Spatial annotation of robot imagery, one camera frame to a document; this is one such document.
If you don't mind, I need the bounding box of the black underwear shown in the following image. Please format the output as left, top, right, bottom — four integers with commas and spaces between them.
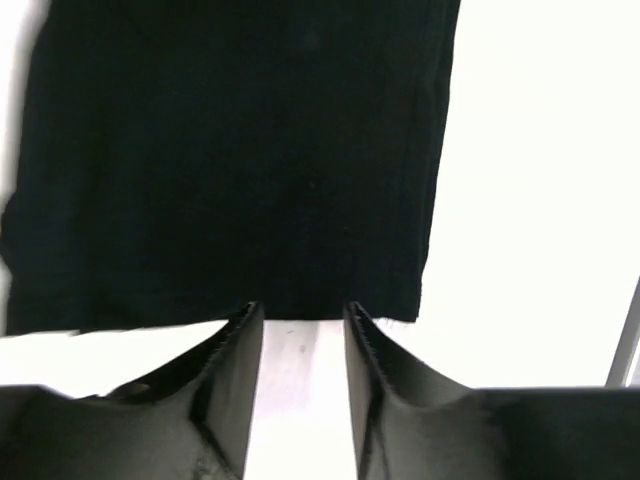
1, 1, 460, 335

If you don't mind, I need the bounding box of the aluminium mounting rail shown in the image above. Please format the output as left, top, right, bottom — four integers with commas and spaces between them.
605, 283, 640, 387

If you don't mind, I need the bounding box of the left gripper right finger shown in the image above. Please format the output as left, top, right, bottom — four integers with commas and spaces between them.
344, 302, 639, 480

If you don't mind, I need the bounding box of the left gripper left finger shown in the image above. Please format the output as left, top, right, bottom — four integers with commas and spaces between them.
1, 302, 264, 480

